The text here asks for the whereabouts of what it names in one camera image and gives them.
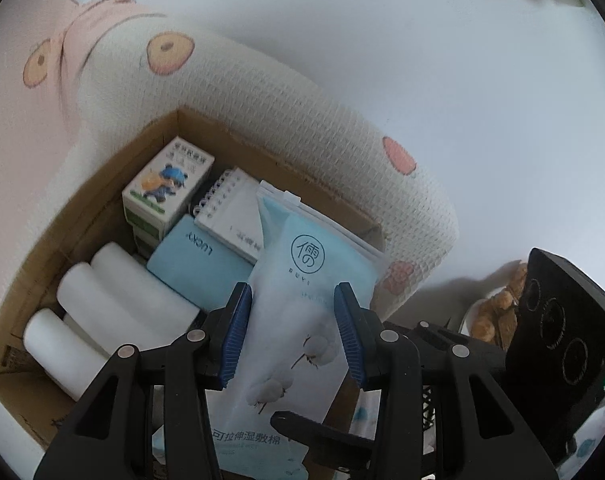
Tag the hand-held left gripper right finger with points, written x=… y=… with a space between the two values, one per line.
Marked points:
x=350 y=340

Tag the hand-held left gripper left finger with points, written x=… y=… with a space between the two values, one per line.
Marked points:
x=235 y=340

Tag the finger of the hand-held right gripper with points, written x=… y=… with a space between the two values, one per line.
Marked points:
x=442 y=332
x=327 y=432

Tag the blue white cotton pad pouch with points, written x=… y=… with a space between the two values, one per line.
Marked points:
x=292 y=270

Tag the white paper roll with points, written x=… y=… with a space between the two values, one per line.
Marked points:
x=57 y=355
x=97 y=300
x=80 y=330
x=132 y=280

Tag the cardboard box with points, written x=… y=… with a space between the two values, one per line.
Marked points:
x=82 y=230

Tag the white desktop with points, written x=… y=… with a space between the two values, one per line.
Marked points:
x=432 y=60

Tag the white bowl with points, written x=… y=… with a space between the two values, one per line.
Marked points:
x=471 y=312

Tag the white blue dotted packet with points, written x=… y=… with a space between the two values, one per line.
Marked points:
x=367 y=415
x=595 y=440

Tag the fried snack pieces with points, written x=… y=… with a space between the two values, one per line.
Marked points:
x=500 y=302

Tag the light blue soft pack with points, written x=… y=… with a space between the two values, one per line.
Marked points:
x=192 y=265

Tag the white spiral notebook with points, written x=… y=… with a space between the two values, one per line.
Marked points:
x=232 y=215

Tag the light blue packet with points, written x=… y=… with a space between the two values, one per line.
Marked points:
x=158 y=442

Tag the green cartoon printed box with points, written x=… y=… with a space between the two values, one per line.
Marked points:
x=167 y=180

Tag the pink cartoon printed blanket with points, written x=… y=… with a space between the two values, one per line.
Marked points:
x=292 y=110

